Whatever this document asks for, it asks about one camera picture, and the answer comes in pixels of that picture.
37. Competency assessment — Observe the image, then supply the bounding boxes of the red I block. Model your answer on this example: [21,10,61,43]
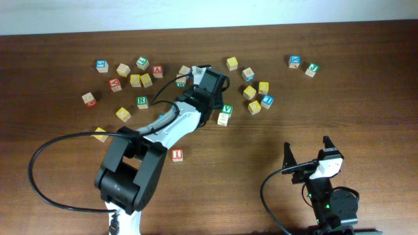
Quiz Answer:
[172,149,184,162]

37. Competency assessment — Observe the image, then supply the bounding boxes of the yellow block right cluster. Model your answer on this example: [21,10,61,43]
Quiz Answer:
[258,82,269,95]

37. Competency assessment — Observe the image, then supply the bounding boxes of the green L block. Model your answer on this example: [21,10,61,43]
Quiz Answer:
[136,56,150,71]

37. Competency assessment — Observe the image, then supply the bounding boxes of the red A block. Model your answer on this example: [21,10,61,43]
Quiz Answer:
[152,65,163,78]

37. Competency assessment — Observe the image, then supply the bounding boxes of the blue X block far right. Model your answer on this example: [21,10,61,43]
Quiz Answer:
[288,55,301,69]

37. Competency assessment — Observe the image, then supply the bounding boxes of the yellow block pair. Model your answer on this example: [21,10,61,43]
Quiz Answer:
[140,73,153,87]
[130,74,142,87]

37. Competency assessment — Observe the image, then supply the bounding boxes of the red K block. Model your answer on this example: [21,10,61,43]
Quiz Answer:
[108,78,122,92]

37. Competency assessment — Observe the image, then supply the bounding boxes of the blue S block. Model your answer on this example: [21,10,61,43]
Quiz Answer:
[95,60,109,73]

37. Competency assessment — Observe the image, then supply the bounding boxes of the green V block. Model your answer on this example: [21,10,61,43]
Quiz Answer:
[221,104,233,118]

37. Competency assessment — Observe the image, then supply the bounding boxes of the yellow S block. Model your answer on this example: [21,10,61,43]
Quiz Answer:
[243,86,257,101]

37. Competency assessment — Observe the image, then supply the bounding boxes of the green R block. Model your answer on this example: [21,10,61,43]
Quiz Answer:
[136,96,148,109]

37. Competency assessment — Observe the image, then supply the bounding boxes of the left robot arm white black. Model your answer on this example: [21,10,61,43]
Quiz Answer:
[95,65,230,234]

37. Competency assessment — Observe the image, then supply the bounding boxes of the wooden block red side left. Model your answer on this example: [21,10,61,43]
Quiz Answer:
[82,93,97,108]

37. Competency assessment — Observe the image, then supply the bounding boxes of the yellow block top centre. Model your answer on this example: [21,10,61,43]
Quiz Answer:
[227,57,238,71]

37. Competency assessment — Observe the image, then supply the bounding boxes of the white wooden X block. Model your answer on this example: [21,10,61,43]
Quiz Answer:
[217,113,229,126]

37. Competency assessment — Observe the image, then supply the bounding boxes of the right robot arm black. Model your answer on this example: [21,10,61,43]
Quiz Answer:
[283,136,360,234]

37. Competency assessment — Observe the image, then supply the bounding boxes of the yellow block far lower left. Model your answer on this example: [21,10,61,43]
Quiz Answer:
[92,127,108,142]

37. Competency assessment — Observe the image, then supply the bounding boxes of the wooden block green side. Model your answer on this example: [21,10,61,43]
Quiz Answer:
[176,74,187,87]

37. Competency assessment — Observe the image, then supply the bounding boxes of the green J block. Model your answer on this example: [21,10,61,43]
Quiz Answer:
[305,63,319,78]

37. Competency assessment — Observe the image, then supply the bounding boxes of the plain wooden block top left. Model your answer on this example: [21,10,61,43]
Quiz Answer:
[116,63,131,77]

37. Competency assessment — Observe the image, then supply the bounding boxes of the blue I block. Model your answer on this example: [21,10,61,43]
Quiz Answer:
[261,95,274,109]

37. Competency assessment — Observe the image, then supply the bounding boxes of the yellow E block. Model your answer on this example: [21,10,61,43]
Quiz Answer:
[248,101,261,115]

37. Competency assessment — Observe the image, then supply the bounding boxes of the wooden block blue D side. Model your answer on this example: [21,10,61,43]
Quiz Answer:
[242,67,255,82]

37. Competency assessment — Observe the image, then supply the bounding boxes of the yellow block left pair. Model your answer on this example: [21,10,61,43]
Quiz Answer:
[130,74,142,87]

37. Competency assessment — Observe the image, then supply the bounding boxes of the yellow block right pair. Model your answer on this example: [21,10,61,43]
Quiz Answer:
[140,73,153,87]

